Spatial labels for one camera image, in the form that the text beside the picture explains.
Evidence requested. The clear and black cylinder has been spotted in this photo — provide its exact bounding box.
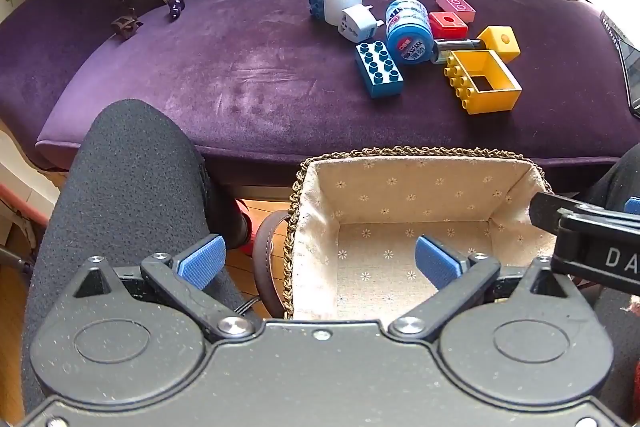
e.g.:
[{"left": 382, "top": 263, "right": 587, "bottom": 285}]
[{"left": 430, "top": 38, "right": 484, "bottom": 66}]

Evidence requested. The blue plastic jar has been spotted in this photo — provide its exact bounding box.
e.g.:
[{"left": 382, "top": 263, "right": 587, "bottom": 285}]
[{"left": 384, "top": 0, "right": 432, "bottom": 66}]

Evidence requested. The dark blue toy brick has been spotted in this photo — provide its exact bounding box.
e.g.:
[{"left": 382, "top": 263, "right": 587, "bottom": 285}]
[{"left": 355, "top": 41, "right": 405, "bottom": 99}]

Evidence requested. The brown leather strap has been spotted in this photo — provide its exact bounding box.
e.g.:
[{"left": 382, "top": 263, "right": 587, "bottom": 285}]
[{"left": 252, "top": 209, "right": 301, "bottom": 319}]

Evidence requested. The person's left leg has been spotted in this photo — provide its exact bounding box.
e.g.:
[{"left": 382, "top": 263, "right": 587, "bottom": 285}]
[{"left": 21, "top": 99, "right": 253, "bottom": 414}]

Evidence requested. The person's right leg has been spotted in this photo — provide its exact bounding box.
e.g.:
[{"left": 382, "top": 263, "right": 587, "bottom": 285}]
[{"left": 582, "top": 151, "right": 640, "bottom": 210}]

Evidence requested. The red curved frame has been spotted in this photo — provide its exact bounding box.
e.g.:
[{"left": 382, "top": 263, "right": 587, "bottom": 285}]
[{"left": 0, "top": 181, "right": 57, "bottom": 229}]

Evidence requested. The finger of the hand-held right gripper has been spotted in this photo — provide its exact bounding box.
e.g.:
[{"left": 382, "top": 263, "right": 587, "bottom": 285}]
[
  {"left": 552, "top": 214, "right": 640, "bottom": 294},
  {"left": 529, "top": 191, "right": 640, "bottom": 236}
]

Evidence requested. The red toy cube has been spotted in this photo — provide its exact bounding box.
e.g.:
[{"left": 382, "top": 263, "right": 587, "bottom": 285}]
[{"left": 428, "top": 11, "right": 470, "bottom": 40}]

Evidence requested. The white travel plug adapter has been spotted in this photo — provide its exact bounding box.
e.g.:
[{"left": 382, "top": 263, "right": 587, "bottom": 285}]
[{"left": 341, "top": 4, "right": 385, "bottom": 43}]

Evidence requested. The pink toy brick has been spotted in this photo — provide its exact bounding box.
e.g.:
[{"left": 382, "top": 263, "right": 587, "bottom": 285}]
[{"left": 435, "top": 0, "right": 477, "bottom": 24}]

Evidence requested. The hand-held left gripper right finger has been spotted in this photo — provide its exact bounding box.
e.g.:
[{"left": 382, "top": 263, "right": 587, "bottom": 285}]
[{"left": 390, "top": 234, "right": 576, "bottom": 341}]

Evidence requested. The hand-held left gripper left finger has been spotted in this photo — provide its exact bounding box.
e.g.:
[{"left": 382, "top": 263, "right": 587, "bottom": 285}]
[{"left": 74, "top": 233, "right": 256, "bottom": 342}]

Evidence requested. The black flat device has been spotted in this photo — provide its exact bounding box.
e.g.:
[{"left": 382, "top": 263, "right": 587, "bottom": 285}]
[{"left": 597, "top": 9, "right": 640, "bottom": 118}]

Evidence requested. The woven basket with floral lining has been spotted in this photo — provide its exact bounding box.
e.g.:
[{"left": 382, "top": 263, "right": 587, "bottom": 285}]
[{"left": 282, "top": 147, "right": 558, "bottom": 321}]

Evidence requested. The red slipper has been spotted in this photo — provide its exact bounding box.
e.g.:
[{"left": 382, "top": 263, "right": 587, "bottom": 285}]
[{"left": 234, "top": 201, "right": 262, "bottom": 254}]

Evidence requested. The yellow toy cube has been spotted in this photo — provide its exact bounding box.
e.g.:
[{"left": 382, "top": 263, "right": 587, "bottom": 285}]
[{"left": 477, "top": 25, "right": 521, "bottom": 63}]

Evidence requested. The person's leg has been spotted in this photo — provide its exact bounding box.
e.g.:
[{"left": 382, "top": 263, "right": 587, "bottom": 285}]
[
  {"left": 21, "top": 99, "right": 253, "bottom": 414},
  {"left": 582, "top": 151, "right": 640, "bottom": 210}
]

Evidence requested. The yellow hollow toy brick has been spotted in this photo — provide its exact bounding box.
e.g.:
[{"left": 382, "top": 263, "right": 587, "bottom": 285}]
[{"left": 442, "top": 50, "right": 523, "bottom": 116}]

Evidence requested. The purple tufted velvet sofa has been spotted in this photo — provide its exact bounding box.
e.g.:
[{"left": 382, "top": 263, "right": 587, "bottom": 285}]
[{"left": 0, "top": 0, "right": 640, "bottom": 202}]

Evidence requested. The dark brown star ornament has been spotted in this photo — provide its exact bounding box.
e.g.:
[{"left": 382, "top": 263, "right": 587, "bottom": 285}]
[{"left": 112, "top": 9, "right": 144, "bottom": 41}]

